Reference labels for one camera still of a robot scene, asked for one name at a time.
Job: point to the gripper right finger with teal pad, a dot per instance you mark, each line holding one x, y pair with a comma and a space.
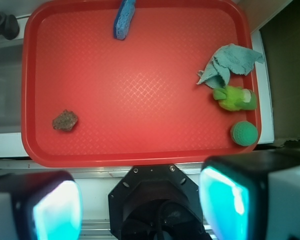
253, 196

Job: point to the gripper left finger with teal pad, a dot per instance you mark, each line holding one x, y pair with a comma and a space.
40, 206

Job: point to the green ball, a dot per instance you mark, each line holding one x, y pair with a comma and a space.
244, 133

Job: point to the brown rock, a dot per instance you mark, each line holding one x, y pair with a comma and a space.
65, 121

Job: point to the green plush toy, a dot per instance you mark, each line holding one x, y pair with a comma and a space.
234, 99

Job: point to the red plastic tray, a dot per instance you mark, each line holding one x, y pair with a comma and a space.
137, 99

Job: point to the light blue cloth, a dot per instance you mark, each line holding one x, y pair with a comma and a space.
228, 59

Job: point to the grey plastic sink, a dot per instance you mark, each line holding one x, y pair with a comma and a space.
10, 86

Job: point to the grey faucet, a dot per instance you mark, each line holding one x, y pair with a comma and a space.
9, 27

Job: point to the blue sponge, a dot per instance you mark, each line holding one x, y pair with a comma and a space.
123, 19

